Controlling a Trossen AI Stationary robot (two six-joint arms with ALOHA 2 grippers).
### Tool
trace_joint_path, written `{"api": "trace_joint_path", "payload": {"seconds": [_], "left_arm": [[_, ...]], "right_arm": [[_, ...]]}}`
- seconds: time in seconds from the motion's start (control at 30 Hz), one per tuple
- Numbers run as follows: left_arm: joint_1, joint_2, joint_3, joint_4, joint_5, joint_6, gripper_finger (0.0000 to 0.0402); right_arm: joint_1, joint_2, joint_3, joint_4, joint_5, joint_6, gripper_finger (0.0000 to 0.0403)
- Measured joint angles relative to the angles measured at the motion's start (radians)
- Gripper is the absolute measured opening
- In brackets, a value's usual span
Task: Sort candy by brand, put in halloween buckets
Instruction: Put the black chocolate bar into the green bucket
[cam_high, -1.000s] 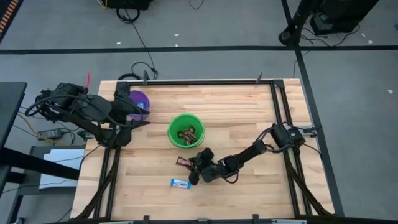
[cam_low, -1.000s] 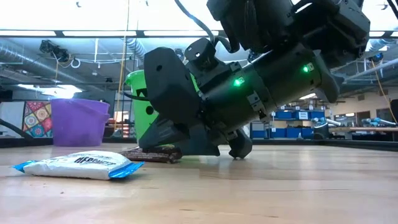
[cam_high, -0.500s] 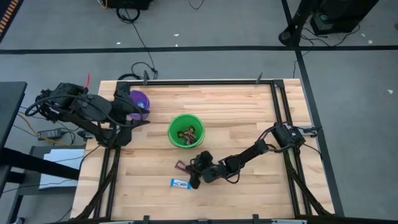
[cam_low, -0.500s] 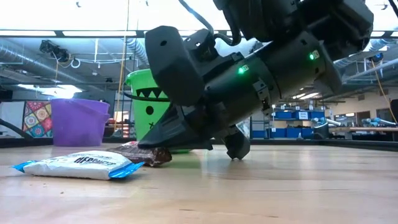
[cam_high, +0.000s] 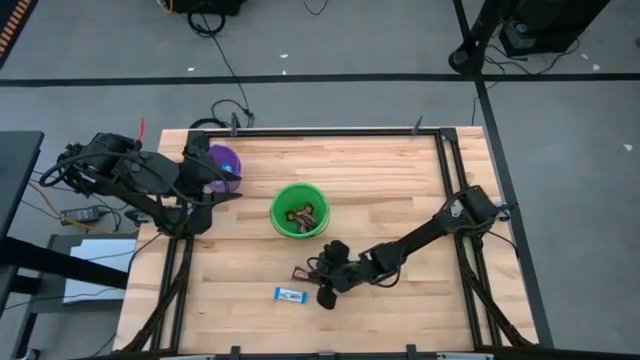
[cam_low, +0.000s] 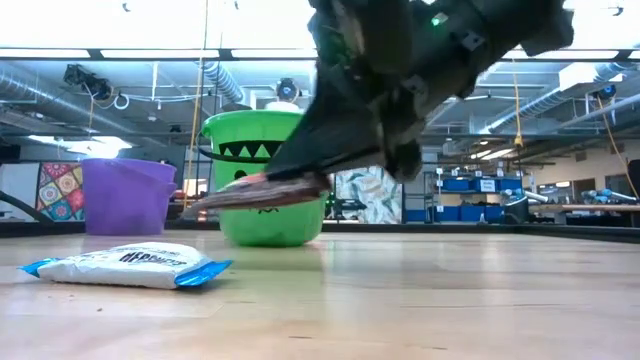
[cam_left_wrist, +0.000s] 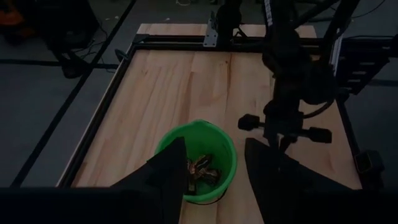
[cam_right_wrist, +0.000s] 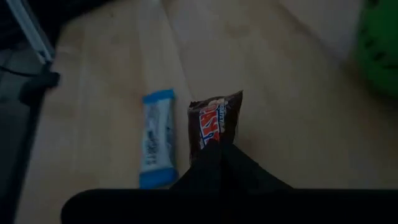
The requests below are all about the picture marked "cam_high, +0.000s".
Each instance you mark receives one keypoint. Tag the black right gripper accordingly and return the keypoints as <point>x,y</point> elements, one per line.
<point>345,275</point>

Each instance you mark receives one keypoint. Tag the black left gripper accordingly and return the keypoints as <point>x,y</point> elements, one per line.
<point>200,182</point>

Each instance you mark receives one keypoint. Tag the green monster face bucket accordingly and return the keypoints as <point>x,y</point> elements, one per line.
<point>285,200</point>

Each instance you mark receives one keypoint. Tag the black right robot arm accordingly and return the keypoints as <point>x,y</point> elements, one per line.
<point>425,235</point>

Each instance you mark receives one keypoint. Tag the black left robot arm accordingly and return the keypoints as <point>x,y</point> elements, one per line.
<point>150,175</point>

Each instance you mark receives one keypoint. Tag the purple plastic bucket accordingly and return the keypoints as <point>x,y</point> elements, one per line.
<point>225,155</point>

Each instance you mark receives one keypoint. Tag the grey table clamp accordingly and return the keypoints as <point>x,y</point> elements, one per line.
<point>233,124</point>
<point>416,125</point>
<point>411,351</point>
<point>235,352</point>

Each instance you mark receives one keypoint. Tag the white paper sheet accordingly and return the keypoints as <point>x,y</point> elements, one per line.
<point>110,250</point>

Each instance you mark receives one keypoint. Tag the black power adapter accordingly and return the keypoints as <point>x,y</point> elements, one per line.
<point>80,214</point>

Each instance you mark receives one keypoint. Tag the black metal beam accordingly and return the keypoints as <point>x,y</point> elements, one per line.
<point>60,262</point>

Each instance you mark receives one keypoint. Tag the black equipment case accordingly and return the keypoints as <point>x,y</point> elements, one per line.
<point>207,5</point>

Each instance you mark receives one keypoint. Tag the black desk top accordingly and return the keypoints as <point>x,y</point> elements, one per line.
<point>17,170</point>

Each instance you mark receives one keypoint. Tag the black orange striped mat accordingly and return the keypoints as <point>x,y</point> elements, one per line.
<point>12,25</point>

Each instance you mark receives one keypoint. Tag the black floor stand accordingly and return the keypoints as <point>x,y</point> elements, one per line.
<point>475,40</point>

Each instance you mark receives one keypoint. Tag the black equipment box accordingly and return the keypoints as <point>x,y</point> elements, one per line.
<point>550,25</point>

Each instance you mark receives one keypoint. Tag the black aluminium table frame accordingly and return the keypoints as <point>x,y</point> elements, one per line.
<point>320,132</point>

